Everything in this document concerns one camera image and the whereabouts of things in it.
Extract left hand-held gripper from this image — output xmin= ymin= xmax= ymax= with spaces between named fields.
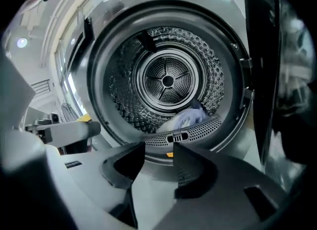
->
xmin=0 ymin=47 xmax=102 ymax=175

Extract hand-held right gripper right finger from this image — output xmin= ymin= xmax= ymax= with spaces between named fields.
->
xmin=148 ymin=142 xmax=298 ymax=230

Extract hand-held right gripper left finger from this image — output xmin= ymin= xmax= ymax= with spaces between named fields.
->
xmin=44 ymin=141 xmax=147 ymax=230

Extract grey front-load washing machine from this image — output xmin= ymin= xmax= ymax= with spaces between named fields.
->
xmin=66 ymin=0 xmax=282 ymax=190

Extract blue and white clothes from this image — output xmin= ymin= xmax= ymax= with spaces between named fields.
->
xmin=158 ymin=102 xmax=211 ymax=134

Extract dark round machine door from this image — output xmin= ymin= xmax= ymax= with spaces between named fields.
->
xmin=243 ymin=0 xmax=317 ymax=174

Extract yellow object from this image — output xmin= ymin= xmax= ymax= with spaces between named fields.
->
xmin=75 ymin=114 xmax=92 ymax=124

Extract white wall air vent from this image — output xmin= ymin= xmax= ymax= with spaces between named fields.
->
xmin=31 ymin=79 xmax=52 ymax=97

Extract large window frame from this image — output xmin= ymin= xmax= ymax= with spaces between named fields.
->
xmin=53 ymin=0 xmax=94 ymax=123

